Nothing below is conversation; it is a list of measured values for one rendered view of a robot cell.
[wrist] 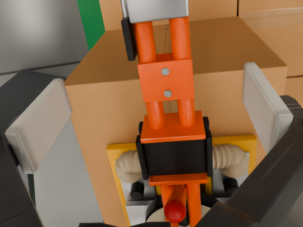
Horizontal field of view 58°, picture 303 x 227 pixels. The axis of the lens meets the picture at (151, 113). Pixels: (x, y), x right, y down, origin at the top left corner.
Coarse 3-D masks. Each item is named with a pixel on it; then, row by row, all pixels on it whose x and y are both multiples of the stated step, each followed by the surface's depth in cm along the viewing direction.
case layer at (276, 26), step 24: (192, 0) 78; (216, 0) 78; (240, 0) 77; (264, 0) 77; (288, 0) 76; (120, 24) 83; (264, 24) 80; (288, 24) 80; (288, 48) 83; (288, 72) 87
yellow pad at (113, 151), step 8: (112, 144) 55; (120, 144) 55; (128, 144) 54; (112, 152) 54; (120, 152) 54; (112, 160) 55; (112, 168) 56; (120, 184) 59; (128, 184) 58; (136, 184) 57; (144, 184) 57; (120, 192) 60; (128, 192) 59; (136, 192) 55; (144, 192) 59; (152, 192) 58; (160, 192) 59; (120, 200) 61; (128, 200) 60; (136, 200) 60; (144, 200) 60; (128, 224) 66
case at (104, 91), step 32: (160, 32) 74; (192, 32) 70; (224, 32) 66; (96, 64) 58; (128, 64) 55; (224, 64) 49; (96, 96) 51; (128, 96) 50; (224, 96) 49; (96, 128) 54; (128, 128) 54; (224, 128) 52; (96, 160) 59; (256, 160) 56; (96, 192) 64
